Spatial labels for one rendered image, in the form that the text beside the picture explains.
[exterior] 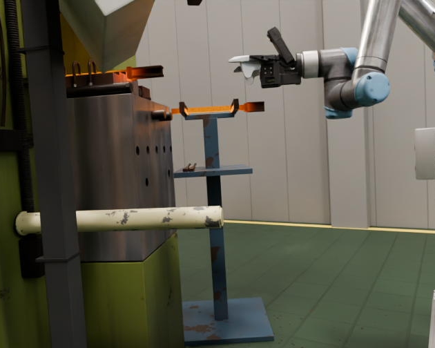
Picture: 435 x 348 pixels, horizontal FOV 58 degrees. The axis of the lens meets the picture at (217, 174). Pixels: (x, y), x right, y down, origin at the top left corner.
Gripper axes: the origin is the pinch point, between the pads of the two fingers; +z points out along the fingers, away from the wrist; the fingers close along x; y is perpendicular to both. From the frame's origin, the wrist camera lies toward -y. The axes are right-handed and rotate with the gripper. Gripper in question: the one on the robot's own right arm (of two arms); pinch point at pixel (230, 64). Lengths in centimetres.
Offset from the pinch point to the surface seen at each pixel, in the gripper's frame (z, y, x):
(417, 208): -127, 84, 228
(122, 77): 30.7, 2.2, -5.6
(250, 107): -2, 6, 65
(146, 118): 24.7, 14.2, -5.2
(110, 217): 23, 37, -39
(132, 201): 26.6, 36.7, -15.9
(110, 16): 7, 8, -69
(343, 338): -34, 100, 36
